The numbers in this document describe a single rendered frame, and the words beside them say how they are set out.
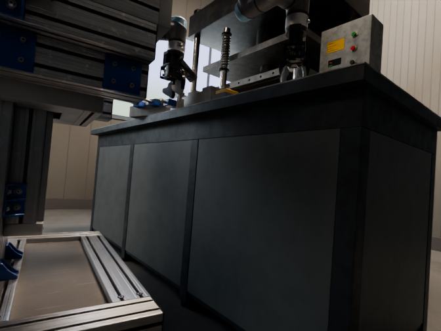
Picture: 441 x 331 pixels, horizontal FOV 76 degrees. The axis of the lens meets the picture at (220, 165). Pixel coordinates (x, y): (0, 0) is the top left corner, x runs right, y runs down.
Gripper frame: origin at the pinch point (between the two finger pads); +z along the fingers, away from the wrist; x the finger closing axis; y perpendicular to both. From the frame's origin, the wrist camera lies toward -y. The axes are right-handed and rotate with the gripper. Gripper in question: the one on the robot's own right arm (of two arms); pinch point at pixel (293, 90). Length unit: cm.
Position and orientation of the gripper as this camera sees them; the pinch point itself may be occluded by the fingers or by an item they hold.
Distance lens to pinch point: 103.9
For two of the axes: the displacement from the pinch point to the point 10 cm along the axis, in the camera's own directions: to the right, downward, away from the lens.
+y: -3.1, -0.5, -9.5
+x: 9.5, 0.6, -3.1
